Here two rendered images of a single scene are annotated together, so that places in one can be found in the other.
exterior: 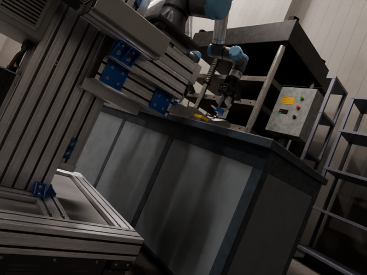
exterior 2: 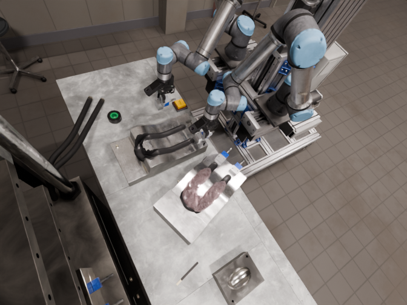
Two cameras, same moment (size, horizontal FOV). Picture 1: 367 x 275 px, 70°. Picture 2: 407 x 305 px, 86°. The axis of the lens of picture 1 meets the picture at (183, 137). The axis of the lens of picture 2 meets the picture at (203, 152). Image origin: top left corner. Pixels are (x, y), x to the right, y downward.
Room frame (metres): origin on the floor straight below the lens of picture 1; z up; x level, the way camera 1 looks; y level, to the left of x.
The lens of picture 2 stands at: (2.44, 0.05, 2.01)
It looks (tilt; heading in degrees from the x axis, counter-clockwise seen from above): 61 degrees down; 170
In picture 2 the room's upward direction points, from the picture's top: 23 degrees clockwise
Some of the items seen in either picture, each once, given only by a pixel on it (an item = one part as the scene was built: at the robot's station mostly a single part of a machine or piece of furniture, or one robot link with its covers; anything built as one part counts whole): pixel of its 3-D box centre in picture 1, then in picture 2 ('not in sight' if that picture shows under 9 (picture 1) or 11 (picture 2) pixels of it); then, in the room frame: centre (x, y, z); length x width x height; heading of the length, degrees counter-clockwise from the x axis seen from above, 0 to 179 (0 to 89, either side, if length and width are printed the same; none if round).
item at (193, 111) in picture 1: (203, 121); (160, 144); (1.83, -0.09, 0.87); 0.50 x 0.26 x 0.14; 131
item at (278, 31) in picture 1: (248, 70); not in sight; (2.85, -0.37, 1.75); 1.30 x 0.84 x 0.61; 41
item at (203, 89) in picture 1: (195, 109); not in sight; (2.76, 0.00, 1.10); 0.05 x 0.05 x 1.30
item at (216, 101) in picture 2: (193, 59); (215, 102); (1.71, 0.15, 1.21); 0.09 x 0.08 x 0.11; 105
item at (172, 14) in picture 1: (170, 22); (237, 47); (1.08, 0.24, 1.09); 0.15 x 0.15 x 0.10
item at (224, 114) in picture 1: (218, 109); (166, 101); (1.56, -0.12, 0.93); 0.13 x 0.05 x 0.05; 131
